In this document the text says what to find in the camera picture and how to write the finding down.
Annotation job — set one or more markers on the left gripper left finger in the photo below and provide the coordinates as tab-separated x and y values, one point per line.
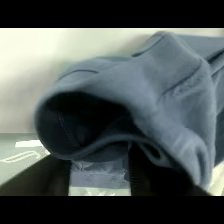
40	178

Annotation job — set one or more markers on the blue shirt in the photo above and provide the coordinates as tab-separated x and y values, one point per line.
156	100

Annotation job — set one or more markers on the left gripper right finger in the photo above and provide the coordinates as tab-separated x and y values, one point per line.
156	183

